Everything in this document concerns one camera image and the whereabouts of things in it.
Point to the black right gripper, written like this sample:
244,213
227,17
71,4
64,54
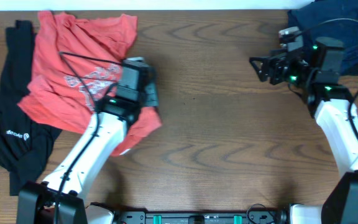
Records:
276,63

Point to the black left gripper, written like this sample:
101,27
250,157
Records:
152,89

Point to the red printed t-shirt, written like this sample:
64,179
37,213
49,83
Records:
74,64

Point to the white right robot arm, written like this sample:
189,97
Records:
331,106

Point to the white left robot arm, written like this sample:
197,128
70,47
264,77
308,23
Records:
60,197

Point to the navy blue folded garment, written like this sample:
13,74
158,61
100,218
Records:
337,19

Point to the black t-shirt white logo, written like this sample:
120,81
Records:
25,145

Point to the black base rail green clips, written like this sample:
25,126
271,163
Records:
197,217

